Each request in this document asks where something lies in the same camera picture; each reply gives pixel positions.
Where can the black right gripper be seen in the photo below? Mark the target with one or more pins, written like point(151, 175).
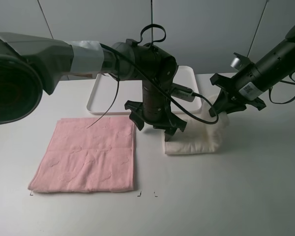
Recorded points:
point(238, 91)

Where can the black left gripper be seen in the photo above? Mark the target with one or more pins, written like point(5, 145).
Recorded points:
point(155, 110)

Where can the cream white towel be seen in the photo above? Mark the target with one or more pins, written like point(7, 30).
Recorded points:
point(197, 138)

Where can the pink towel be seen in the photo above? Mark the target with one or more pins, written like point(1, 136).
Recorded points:
point(84, 156)

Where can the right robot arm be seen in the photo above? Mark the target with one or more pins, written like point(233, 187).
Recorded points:
point(278, 63)

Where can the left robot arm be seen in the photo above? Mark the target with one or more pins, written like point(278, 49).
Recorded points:
point(31, 66)

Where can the white rectangular plastic tray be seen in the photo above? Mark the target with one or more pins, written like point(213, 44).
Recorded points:
point(102, 96)

